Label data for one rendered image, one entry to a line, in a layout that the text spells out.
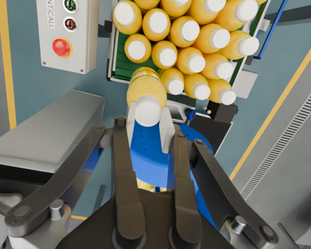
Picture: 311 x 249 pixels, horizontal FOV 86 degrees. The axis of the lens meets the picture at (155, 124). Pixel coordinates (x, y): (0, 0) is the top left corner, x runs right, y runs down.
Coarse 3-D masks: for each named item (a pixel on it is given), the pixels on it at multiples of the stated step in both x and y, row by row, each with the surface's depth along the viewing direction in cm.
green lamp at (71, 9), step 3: (66, 0) 33; (69, 0) 33; (72, 0) 33; (66, 3) 33; (69, 3) 33; (72, 3) 33; (75, 3) 34; (66, 6) 33; (69, 6) 33; (72, 6) 33; (75, 6) 34; (69, 9) 34; (72, 9) 34
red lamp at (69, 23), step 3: (69, 18) 34; (66, 21) 34; (69, 21) 34; (72, 21) 34; (66, 24) 35; (69, 24) 35; (72, 24) 35; (75, 24) 35; (66, 27) 35; (69, 27) 35; (72, 27) 35; (75, 27) 35
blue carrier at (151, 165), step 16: (144, 128) 51; (192, 128) 59; (144, 144) 43; (160, 144) 45; (208, 144) 51; (144, 160) 38; (160, 160) 39; (144, 176) 40; (160, 176) 39; (192, 176) 40
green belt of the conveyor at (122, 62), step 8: (120, 32) 54; (120, 40) 55; (120, 48) 56; (120, 56) 57; (120, 64) 58; (128, 64) 59; (136, 64) 59; (144, 64) 59; (152, 64) 59; (120, 72) 60; (128, 72) 60
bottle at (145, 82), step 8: (136, 72) 35; (144, 72) 32; (152, 72) 34; (136, 80) 28; (144, 80) 27; (152, 80) 27; (160, 80) 33; (128, 88) 28; (136, 88) 26; (144, 88) 25; (152, 88) 25; (160, 88) 27; (128, 96) 27; (136, 96) 25; (144, 96) 24; (152, 96) 24; (160, 96) 26; (128, 104) 27; (160, 104) 25
